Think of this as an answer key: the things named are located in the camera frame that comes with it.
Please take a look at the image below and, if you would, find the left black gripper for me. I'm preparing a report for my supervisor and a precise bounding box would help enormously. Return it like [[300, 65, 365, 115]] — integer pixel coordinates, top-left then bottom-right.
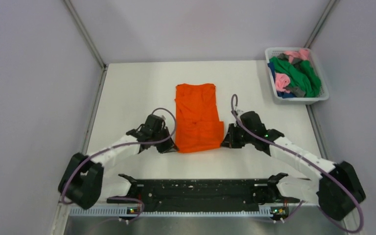
[[151, 125, 179, 153]]

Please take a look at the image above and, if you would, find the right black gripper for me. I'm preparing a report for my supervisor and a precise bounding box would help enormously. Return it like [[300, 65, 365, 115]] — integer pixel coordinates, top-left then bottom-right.
[[221, 123, 255, 148]]

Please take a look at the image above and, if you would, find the orange t-shirt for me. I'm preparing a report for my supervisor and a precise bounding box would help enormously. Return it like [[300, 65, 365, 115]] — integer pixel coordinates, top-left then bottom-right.
[[175, 83, 224, 153]]

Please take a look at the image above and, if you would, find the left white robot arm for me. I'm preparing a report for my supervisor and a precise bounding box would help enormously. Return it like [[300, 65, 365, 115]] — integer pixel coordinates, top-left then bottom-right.
[[58, 114, 179, 210]]

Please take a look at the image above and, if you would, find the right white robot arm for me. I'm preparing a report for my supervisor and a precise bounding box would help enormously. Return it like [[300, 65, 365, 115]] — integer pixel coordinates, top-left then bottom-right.
[[221, 111, 366, 221]]

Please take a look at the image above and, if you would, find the blue t-shirt in basket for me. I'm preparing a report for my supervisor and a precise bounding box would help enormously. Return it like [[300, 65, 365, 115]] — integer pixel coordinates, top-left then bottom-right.
[[267, 62, 296, 99]]

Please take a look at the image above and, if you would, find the pink t-shirt in basket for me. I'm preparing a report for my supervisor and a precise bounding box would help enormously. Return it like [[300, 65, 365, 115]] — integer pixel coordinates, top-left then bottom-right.
[[273, 49, 312, 97]]

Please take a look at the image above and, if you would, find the grey t-shirt in basket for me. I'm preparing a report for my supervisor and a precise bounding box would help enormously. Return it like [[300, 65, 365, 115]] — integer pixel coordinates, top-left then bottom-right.
[[275, 53, 306, 98]]

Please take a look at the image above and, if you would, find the white plastic laundry basket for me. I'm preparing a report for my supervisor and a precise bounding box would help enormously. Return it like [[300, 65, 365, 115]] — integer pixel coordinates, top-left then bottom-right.
[[265, 47, 329, 105]]

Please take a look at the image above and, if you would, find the green t-shirt in basket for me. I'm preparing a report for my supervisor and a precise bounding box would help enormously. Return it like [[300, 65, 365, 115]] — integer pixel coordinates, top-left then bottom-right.
[[269, 56, 322, 98]]

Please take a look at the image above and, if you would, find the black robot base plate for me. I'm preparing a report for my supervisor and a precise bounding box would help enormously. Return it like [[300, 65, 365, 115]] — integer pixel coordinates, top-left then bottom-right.
[[107, 175, 299, 214]]

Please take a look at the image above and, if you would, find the grey slotted cable duct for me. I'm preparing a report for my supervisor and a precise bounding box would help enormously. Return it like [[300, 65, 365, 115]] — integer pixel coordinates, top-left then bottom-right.
[[70, 205, 287, 218]]

